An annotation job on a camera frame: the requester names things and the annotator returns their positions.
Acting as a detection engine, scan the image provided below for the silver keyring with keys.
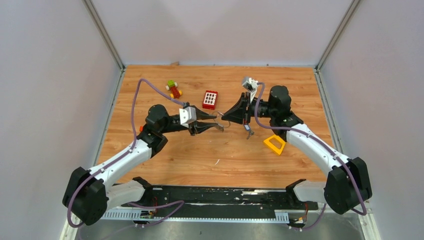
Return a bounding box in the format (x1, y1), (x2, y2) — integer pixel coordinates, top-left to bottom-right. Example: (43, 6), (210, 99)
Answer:
(212, 111), (231, 132)

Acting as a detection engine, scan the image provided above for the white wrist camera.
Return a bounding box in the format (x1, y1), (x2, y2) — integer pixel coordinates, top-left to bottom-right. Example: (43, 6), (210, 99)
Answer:
(241, 76), (259, 103)
(179, 106), (197, 128)

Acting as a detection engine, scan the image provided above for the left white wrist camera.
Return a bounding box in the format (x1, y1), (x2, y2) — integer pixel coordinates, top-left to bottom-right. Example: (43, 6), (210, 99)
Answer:
(179, 106), (197, 128)

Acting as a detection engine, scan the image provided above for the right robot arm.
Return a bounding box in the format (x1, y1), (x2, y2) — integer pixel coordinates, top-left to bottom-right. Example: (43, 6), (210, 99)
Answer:
(221, 85), (373, 216)

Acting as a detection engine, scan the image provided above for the red window toy brick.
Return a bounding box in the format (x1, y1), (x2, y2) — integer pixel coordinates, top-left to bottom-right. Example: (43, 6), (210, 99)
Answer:
(202, 90), (218, 110)

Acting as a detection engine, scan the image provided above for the colourful toy brick car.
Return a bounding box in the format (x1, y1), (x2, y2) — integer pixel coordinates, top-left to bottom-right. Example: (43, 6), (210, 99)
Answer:
(165, 80), (183, 99)

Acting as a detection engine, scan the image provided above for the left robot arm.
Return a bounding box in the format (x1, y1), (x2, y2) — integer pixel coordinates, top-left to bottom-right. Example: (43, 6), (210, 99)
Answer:
(62, 104), (224, 228)

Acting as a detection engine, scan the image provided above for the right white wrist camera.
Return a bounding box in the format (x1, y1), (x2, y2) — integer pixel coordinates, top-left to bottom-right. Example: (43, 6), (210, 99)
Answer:
(241, 76), (259, 103)

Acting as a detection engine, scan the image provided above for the blue tagged key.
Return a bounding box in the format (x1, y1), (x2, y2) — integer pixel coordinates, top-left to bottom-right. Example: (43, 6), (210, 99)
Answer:
(243, 124), (255, 140)

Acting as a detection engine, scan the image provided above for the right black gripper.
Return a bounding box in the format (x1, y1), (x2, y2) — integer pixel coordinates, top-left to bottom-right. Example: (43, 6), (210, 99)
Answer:
(221, 91), (276, 126)

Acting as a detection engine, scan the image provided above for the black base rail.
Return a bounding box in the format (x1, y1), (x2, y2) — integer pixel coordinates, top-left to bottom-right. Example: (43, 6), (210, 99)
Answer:
(136, 185), (319, 220)

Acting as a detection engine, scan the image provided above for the purple cable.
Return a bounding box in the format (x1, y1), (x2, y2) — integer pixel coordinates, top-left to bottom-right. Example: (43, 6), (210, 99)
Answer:
(66, 78), (186, 229)
(253, 82), (368, 232)

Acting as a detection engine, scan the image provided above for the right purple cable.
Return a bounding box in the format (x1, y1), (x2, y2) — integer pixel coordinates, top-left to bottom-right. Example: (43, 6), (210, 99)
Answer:
(253, 82), (368, 232)

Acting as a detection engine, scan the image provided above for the yellow triangular plastic piece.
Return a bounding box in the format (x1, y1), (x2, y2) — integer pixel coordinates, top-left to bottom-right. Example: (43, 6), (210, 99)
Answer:
(263, 134), (286, 156)

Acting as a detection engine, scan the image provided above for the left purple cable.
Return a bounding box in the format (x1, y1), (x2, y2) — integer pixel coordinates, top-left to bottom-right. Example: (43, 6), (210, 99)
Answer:
(66, 78), (186, 229)

